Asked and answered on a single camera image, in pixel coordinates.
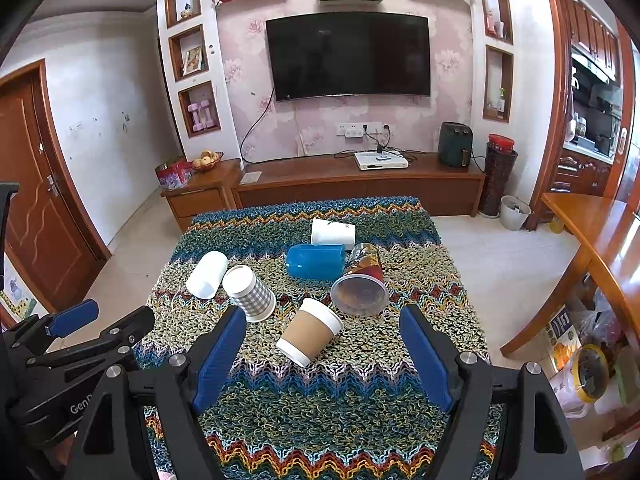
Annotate plain white cup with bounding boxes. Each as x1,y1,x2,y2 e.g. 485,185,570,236
186,252,228,300

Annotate checkered white paper cup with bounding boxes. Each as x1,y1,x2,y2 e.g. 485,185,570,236
222,266,276,323

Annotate brown sleeve paper cup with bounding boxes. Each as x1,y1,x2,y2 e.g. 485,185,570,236
276,298,344,367

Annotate red patterned paper cup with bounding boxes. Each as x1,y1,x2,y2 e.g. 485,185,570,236
330,243,390,318

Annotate blue plastic cup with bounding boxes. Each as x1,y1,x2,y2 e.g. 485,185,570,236
286,244,346,281

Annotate white paper cup rear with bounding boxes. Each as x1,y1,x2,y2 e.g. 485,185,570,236
311,218,356,250

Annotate brown wooden door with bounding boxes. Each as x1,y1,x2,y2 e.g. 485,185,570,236
1,60,111,312

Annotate yellow tape roll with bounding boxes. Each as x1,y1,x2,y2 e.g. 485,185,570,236
570,344,608,404

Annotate red gift tin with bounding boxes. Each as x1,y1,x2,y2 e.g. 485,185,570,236
155,157,193,191

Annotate fruit basket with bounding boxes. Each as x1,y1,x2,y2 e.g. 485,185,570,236
191,150,224,172

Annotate colourful zigzag knitted cloth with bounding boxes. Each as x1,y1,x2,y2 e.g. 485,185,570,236
134,196,489,479

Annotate wooden dining table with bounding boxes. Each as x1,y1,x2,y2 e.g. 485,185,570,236
500,193,639,358

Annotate white waste bin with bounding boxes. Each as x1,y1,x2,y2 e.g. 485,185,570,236
499,195,532,231

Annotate pink dumbbells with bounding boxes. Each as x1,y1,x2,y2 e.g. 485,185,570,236
186,100,217,133

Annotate wooden TV cabinet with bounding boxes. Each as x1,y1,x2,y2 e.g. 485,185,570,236
160,153,485,231

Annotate dark wicker basket red lid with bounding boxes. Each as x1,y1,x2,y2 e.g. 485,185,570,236
478,133,518,218

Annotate dark green air fryer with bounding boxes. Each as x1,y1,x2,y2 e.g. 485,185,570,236
437,122,473,168

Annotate white set-top box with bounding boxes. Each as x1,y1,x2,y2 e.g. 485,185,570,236
354,152,409,171

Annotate black flat-screen television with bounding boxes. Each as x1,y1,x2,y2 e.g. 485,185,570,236
266,11,431,101

